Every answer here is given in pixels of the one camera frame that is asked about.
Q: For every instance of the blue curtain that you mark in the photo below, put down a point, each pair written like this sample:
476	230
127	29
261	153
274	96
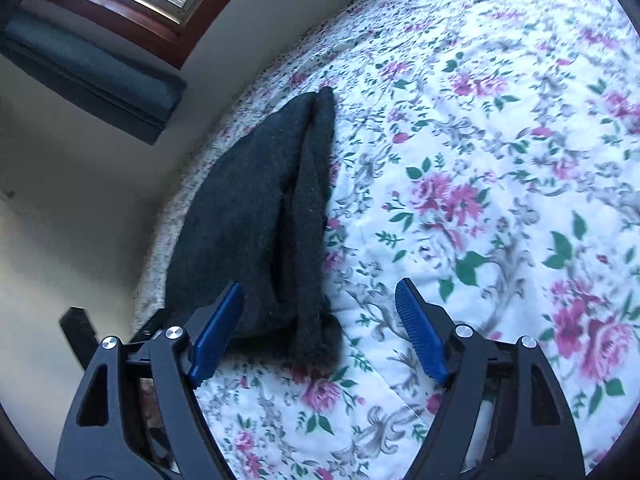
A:
90	75

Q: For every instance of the floral bedsheet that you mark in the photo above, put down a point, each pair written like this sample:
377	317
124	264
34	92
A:
500	160

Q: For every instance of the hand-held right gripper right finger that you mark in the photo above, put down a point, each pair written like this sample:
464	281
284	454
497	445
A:
420	330

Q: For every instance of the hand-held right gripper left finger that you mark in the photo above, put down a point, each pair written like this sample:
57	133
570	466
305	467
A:
217	330

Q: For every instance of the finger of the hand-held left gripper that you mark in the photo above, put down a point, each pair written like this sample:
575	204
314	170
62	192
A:
77	330

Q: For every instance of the dark grey sweater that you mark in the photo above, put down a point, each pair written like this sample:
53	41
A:
250	210

